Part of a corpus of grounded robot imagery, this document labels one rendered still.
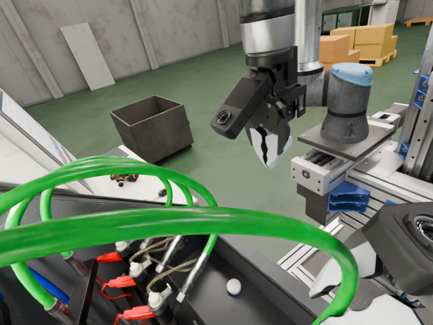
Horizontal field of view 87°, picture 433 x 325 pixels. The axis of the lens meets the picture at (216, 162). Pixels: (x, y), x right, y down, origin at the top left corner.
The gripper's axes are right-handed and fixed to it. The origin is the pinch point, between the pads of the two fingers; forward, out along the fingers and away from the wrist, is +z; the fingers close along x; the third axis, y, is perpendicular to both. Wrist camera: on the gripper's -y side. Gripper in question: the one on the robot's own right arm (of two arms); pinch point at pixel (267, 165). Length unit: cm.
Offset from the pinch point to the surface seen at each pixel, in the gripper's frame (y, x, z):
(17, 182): -37.3, 28.4, -6.9
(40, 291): -40.0, 8.8, 1.8
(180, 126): 94, 216, 82
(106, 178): -20, 71, 23
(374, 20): 931, 304, 90
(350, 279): -14.9, -21.1, -5.0
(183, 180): -17.3, 0.7, -7.4
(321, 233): -18.1, -19.7, -13.0
